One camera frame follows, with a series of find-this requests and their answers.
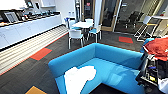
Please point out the white t-shirt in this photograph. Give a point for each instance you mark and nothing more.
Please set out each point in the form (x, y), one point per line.
(80, 78)

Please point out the white chair blue seat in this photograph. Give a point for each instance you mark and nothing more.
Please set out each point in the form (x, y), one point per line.
(72, 23)
(95, 30)

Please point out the white low table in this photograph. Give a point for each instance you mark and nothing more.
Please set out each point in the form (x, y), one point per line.
(82, 24)

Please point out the blue sofa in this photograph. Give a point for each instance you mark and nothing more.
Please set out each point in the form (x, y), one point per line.
(113, 68)

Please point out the wood framed glass door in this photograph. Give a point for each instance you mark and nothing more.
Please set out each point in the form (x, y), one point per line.
(108, 15)

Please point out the black office chair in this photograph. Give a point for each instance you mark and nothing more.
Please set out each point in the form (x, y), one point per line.
(134, 19)

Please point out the white kitchen counter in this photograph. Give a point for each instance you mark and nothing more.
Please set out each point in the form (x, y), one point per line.
(30, 28)

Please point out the black cart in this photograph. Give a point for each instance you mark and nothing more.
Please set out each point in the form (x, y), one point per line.
(150, 70)

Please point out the red cloth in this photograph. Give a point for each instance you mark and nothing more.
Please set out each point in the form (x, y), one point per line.
(158, 48)

